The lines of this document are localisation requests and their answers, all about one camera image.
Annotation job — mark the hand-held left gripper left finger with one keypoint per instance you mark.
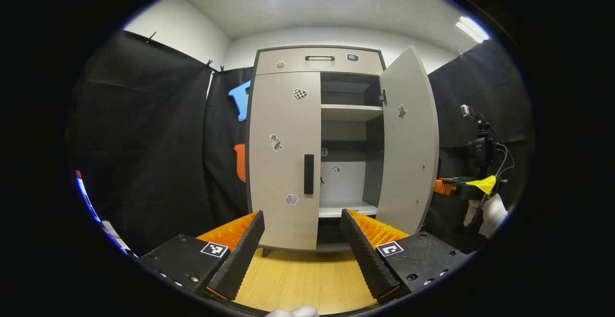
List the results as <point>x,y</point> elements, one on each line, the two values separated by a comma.
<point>245,254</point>

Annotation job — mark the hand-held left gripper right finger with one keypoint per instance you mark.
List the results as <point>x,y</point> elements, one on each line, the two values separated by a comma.
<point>365,254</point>

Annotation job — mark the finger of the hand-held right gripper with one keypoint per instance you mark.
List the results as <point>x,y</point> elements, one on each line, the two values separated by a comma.
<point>444,187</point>

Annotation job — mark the grey cabinet door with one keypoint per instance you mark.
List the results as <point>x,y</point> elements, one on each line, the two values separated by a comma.
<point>283,187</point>
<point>408,153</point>

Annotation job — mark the grey double-door shoe cabinet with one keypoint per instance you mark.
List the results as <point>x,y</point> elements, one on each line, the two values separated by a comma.
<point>346,113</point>

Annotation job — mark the small ceiling light panel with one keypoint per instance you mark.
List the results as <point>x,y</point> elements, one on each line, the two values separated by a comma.
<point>472,29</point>

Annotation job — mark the black backdrop cloth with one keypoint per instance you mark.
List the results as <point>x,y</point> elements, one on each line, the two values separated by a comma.
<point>153,153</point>

